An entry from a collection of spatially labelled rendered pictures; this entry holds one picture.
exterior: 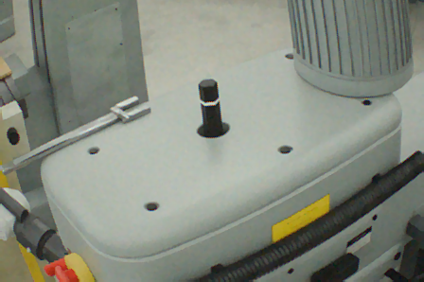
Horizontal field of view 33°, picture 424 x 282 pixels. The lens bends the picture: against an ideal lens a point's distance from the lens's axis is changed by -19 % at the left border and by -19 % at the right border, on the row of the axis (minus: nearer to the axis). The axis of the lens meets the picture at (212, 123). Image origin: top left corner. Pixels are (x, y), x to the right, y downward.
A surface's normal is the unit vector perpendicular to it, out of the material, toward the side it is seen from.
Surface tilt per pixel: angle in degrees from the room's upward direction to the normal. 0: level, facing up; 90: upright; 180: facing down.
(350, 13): 90
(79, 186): 0
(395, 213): 90
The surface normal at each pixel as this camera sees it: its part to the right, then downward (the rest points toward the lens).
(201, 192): -0.11, -0.85
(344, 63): -0.34, 0.51
